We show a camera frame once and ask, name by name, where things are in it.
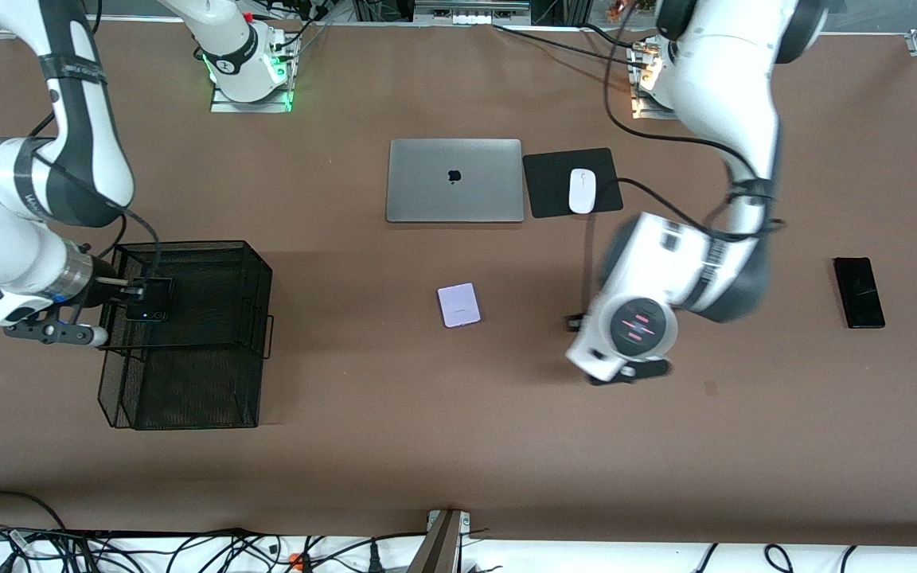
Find black base power cables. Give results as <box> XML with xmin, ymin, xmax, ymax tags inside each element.
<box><xmin>267</xmin><ymin>0</ymin><xmax>334</xmax><ymax>60</ymax></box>

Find short black table cable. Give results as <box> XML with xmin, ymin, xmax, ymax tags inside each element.
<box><xmin>582</xmin><ymin>22</ymin><xmax>634</xmax><ymax>50</ymax></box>

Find large black cracked smartphone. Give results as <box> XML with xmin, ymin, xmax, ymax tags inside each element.
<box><xmin>833</xmin><ymin>256</ymin><xmax>887</xmax><ymax>329</ymax></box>

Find white computer mouse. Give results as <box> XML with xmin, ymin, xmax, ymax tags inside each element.
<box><xmin>568</xmin><ymin>168</ymin><xmax>597</xmax><ymax>215</ymax></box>

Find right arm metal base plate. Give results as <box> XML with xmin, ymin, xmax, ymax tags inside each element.
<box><xmin>210</xmin><ymin>32</ymin><xmax>300</xmax><ymax>114</ymax></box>

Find black mesh two-tier tray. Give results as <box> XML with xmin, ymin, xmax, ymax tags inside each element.
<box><xmin>95</xmin><ymin>240</ymin><xmax>275</xmax><ymax>431</ymax></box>

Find lavender flip phone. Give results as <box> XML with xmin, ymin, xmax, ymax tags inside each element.
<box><xmin>436</xmin><ymin>283</ymin><xmax>482</xmax><ymax>329</ymax></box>

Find long black table cable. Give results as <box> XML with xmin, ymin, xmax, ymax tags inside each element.
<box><xmin>493</xmin><ymin>22</ymin><xmax>642</xmax><ymax>68</ymax></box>

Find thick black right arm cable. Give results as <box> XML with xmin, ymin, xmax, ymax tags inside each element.
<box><xmin>27</xmin><ymin>111</ymin><xmax>163</xmax><ymax>283</ymax></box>

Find small black flip phone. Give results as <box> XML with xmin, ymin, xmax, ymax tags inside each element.
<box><xmin>126</xmin><ymin>277</ymin><xmax>174</xmax><ymax>323</ymax></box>

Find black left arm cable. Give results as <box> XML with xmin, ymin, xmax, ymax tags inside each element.
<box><xmin>582</xmin><ymin>0</ymin><xmax>786</xmax><ymax>319</ymax></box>

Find black arched floor cable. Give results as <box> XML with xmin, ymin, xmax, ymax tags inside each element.
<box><xmin>0</xmin><ymin>491</ymin><xmax>69</xmax><ymax>532</ymax></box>

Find black mouse pad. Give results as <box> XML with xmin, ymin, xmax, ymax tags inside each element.
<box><xmin>522</xmin><ymin>147</ymin><xmax>624</xmax><ymax>219</ymax></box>

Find grey power strip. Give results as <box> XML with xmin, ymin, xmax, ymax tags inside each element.
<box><xmin>413</xmin><ymin>0</ymin><xmax>531</xmax><ymax>26</ymax></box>

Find silver closed laptop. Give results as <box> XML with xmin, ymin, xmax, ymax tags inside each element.
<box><xmin>385</xmin><ymin>138</ymin><xmax>525</xmax><ymax>224</ymax></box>

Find grey metal camera post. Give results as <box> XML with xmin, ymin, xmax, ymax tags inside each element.
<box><xmin>408</xmin><ymin>509</ymin><xmax>471</xmax><ymax>573</ymax></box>

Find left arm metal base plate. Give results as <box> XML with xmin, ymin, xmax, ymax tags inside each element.
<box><xmin>627</xmin><ymin>40</ymin><xmax>678</xmax><ymax>120</ymax></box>

